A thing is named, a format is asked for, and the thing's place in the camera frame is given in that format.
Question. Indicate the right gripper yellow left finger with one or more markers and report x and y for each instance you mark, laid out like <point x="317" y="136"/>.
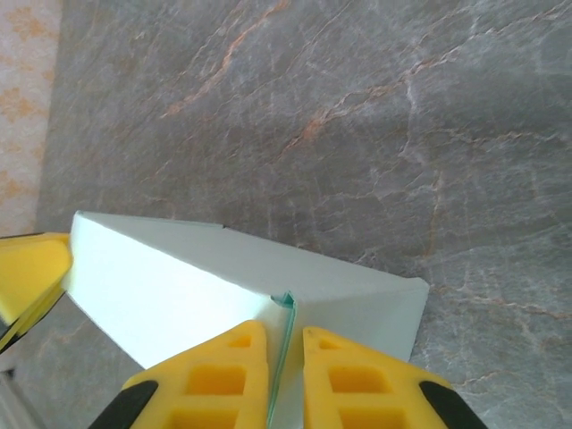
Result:
<point x="214" y="393"/>

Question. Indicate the light teal paper box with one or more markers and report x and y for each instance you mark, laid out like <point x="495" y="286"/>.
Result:
<point x="179" y="290"/>

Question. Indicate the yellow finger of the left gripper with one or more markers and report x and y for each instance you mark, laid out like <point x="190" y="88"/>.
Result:
<point x="27" y="277"/>

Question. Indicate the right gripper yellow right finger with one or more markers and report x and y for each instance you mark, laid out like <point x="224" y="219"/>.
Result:
<point x="366" y="393"/>

